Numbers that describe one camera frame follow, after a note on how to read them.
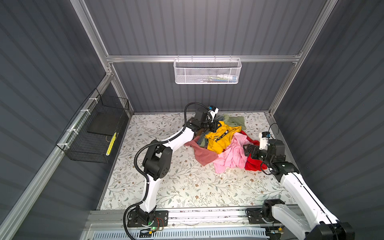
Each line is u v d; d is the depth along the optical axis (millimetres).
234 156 867
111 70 922
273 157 608
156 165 541
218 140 904
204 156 926
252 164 867
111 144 693
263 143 718
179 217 756
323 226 402
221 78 922
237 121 1112
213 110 822
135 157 495
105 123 747
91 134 724
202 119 727
